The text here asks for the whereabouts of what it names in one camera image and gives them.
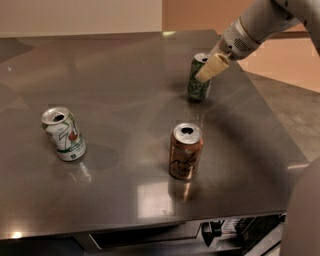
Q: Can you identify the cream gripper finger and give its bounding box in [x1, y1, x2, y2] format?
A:
[195, 44, 229, 83]

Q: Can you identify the green soda can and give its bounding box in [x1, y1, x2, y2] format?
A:
[187, 53, 211, 102]

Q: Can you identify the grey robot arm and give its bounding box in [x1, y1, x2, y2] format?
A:
[196, 0, 320, 256]

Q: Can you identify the orange soda can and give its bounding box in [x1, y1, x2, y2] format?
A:
[169, 123, 204, 181]

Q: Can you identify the white 7up soda can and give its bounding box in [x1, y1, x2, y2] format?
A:
[41, 106, 86, 162]

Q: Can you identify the black equipment under table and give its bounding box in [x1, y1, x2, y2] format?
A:
[201, 213, 286, 256]

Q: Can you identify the drawer under table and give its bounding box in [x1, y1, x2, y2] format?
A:
[74, 221, 200, 253]

